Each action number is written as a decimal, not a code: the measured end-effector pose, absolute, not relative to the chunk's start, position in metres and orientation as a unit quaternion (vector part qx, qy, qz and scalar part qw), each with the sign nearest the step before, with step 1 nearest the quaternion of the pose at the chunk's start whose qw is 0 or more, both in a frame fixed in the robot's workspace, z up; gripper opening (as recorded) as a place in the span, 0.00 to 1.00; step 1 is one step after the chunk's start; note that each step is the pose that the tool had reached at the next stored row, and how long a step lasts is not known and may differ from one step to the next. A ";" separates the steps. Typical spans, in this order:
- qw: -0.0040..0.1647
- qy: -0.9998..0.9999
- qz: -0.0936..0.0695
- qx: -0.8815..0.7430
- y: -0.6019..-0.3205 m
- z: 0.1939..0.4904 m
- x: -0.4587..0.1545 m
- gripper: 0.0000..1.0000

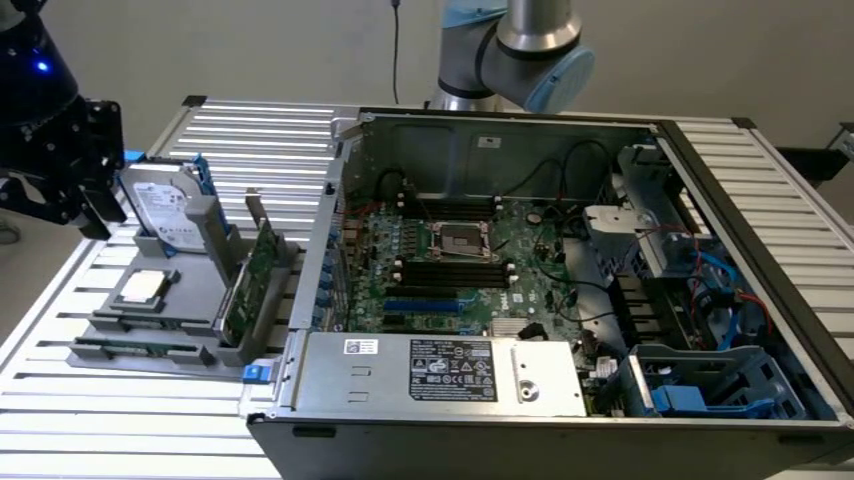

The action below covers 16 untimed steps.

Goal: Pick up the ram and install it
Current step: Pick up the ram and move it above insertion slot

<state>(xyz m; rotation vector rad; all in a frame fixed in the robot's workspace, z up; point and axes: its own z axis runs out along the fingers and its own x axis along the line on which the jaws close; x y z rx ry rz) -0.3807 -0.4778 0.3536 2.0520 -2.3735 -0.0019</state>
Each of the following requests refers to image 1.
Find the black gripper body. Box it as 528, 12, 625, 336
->
0, 97, 126, 202

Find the green RAM stick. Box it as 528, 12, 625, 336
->
73, 338, 202, 358

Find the black RAM slot bank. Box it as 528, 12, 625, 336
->
392, 255, 521, 290
393, 188, 503, 221

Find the silver hard disk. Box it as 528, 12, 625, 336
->
117, 155, 218, 254

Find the silver CPU chip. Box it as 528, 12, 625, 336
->
112, 269, 168, 304

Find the grey parts rack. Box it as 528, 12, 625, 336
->
68, 195, 301, 372

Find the green graphics card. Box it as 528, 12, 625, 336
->
212, 187, 281, 347

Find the black expansion slot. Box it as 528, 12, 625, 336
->
382, 285, 461, 300

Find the blue expansion slot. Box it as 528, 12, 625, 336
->
381, 298, 463, 312

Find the silver power supply unit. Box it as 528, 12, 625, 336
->
270, 329, 588, 419

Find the green Dell motherboard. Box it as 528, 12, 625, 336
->
338, 198, 632, 416

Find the small silver chipset heatsink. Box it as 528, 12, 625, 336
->
488, 318, 536, 339

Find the black open PC case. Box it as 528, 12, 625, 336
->
244, 106, 854, 480

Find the silver metal drive cage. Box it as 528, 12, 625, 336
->
577, 143, 725, 281

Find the black hanging cable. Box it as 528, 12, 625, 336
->
388, 0, 402, 104

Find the CPU socket with metal frame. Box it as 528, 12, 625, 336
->
425, 217, 499, 264

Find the black looped power wire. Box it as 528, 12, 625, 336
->
496, 138, 612, 201

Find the blue data wire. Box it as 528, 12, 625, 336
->
689, 247, 752, 354

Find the red data wire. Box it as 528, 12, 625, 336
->
732, 294, 779, 334

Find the black bracket beside table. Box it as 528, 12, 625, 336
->
771, 122, 854, 189

